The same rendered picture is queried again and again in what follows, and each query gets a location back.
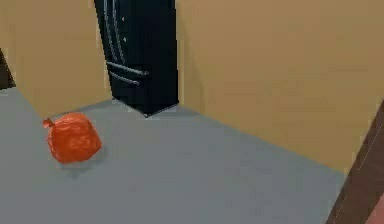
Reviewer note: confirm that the black fridge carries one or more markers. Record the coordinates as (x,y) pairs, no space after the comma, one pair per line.
(146,50)

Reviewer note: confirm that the orange tied rubbish bag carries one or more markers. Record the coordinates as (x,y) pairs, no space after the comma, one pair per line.
(73,138)

